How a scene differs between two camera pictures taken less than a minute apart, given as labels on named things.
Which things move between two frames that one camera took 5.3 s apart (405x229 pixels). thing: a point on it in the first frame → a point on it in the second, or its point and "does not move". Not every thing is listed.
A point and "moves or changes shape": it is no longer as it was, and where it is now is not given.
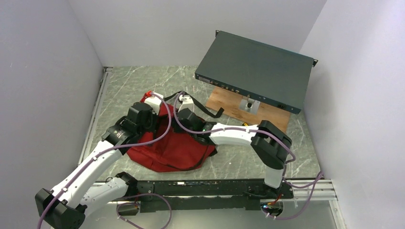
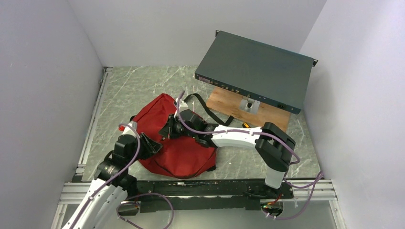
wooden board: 229,100 does not move
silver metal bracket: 249,105 does not move
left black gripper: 154,117 → 150,146
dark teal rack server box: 279,76 does not move
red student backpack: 165,150 moves or changes shape
